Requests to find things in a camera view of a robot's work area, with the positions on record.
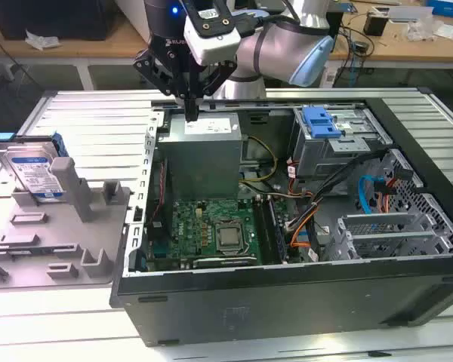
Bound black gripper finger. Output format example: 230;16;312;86
191;62;238;122
132;49;193;122

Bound hard disk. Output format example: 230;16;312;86
0;130;68;204

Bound orange wire with black plug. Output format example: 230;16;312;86
375;179;397;218

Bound perforated metal disk bay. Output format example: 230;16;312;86
322;149;453;261

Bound wooden desk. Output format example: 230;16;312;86
0;0;453;90

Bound grey power supply unit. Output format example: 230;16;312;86
156;112;245;201

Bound blue plastic drive latch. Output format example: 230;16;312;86
301;107;343;140

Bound large black box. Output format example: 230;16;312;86
0;0;116;41

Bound crumpled white plastic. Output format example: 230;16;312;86
24;29;63;52

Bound black computer tower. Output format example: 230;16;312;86
326;11;344;41

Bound grey metal drive cage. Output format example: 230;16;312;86
290;107;393;180

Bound black CPU socket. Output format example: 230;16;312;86
213;220;250;256

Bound green motherboard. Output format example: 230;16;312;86
145;195;307;271

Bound silver CPU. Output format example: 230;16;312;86
217;225;242;250

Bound small black box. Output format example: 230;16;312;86
363;11;390;37

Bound black graphics card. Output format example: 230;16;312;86
192;256;257;269

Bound grey parts rack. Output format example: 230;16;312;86
0;157;134;291

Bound white flat box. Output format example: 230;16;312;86
388;6;435;23

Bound clear plastic bags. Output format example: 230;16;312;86
403;17;453;42

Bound blue RAM stick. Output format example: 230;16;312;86
0;245;79;258

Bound black PC case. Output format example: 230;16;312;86
109;87;453;348

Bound blue cardboard box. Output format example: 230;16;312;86
426;0;453;18

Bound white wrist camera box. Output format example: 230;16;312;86
183;17;241;66

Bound black camera bracket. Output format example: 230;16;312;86
183;0;237;38

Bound yellow and black wires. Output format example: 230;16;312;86
239;135;280;186

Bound black cable bundle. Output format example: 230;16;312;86
285;149;388;231

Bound orange flat wire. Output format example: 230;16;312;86
289;220;314;249

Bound blue wire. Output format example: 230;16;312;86
357;176;381;216

